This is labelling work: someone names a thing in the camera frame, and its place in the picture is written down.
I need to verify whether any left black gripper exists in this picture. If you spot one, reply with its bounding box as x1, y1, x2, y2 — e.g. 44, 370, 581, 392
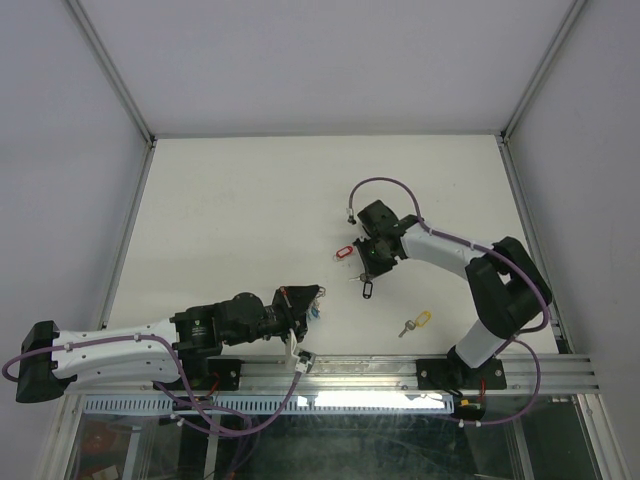
225, 285, 319, 347

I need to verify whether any large keyring with coloured keys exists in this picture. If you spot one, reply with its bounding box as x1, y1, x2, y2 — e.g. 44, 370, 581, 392
306, 286, 326, 321

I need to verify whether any key with black tag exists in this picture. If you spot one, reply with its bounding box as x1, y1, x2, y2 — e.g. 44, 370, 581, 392
350, 272, 376, 300

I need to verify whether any key with red tag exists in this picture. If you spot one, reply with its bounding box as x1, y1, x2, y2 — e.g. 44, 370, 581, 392
333, 245, 354, 261

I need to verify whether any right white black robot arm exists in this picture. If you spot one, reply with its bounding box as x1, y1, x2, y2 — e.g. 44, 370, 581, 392
347, 200, 552, 394

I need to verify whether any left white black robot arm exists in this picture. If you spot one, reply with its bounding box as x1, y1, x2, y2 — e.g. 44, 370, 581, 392
2, 285, 325, 404

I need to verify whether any key with yellow tag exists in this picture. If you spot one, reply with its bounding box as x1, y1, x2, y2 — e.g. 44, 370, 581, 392
398, 311, 432, 338

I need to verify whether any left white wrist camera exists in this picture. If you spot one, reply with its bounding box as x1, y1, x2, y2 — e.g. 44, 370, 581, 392
285, 329, 316, 374

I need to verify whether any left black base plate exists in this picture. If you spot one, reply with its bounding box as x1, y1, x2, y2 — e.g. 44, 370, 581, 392
182, 357, 242, 395

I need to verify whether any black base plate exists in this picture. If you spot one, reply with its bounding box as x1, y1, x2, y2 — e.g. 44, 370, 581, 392
182, 357, 242, 395
415, 358, 507, 392

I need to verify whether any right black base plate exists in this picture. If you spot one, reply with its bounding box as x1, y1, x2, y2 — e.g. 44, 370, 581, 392
415, 358, 507, 392

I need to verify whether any grey slotted cable duct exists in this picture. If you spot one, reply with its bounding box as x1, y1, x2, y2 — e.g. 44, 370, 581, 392
83, 391, 454, 416

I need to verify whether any aluminium mounting rail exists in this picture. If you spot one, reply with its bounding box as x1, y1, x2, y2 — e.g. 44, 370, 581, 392
74, 352, 601, 399

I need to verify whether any right aluminium frame post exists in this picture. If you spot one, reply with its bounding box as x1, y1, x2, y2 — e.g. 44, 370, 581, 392
500, 0, 590, 143

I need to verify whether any aluminium frame post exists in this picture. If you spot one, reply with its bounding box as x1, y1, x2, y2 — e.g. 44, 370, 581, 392
500, 0, 590, 143
62, 0, 156, 146

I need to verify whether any left aluminium frame post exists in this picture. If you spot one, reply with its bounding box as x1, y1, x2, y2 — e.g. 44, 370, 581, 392
62, 0, 156, 146

